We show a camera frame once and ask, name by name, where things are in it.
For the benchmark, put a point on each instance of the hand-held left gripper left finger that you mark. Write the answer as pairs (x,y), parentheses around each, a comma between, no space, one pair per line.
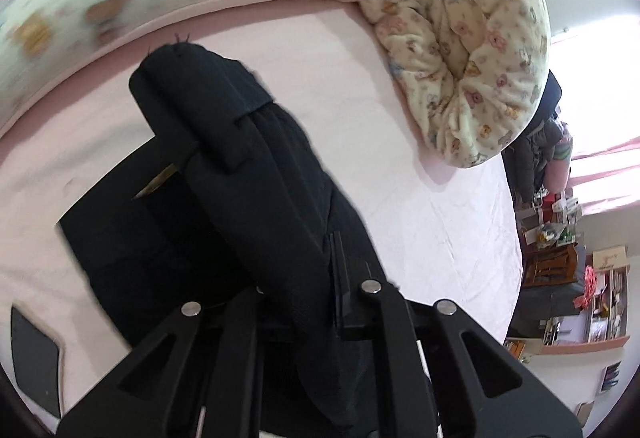
(240,323)

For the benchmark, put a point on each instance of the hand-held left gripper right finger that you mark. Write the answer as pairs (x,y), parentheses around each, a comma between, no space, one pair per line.
(350,298)

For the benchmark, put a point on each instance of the black pants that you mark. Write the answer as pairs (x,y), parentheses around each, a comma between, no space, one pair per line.
(280,178)

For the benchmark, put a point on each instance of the pink bed sheet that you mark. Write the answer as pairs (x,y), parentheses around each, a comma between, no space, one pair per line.
(425,228)

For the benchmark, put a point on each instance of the wooden chair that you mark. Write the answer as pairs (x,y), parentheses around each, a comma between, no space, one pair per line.
(550,265)

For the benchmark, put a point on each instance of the dark flat pad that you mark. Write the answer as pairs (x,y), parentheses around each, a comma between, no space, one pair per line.
(35,358)

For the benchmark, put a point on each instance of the pink cluttered shelf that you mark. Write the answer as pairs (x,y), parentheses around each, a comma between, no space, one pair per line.
(600,308)

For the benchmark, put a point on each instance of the cream bear-print blanket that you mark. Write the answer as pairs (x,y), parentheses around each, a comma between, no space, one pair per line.
(475,67)

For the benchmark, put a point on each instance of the pink curtain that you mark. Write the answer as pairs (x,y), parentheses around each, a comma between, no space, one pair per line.
(600,178)

